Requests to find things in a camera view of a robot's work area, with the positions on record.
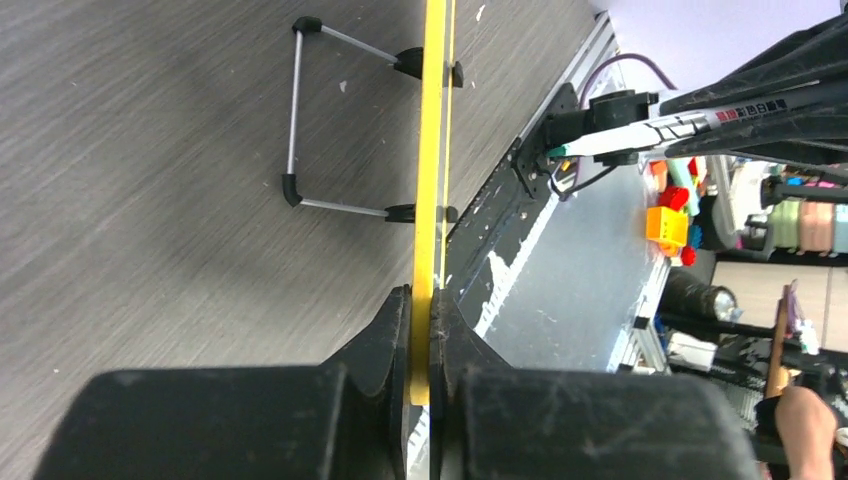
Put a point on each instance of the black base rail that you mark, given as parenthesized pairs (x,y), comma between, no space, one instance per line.
(507,188)

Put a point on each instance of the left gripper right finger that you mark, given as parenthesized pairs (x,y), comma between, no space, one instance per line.
(490,420)

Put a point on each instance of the yellow framed whiteboard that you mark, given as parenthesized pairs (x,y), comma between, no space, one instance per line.
(366,142)

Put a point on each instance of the white slotted cable duct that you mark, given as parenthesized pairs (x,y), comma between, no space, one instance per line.
(480,302)

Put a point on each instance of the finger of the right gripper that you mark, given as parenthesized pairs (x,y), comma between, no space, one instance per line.
(818,53)
(817,140)

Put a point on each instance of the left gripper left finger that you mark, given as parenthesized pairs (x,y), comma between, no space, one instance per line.
(345,418)

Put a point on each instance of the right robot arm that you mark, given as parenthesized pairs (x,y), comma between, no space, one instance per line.
(624,107)

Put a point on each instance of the colourful toy blocks pile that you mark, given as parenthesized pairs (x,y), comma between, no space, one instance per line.
(669,224)

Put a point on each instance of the green whiteboard marker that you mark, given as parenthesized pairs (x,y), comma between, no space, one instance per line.
(664,130)

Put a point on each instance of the aluminium frame rail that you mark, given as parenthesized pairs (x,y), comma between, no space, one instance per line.
(599,50)

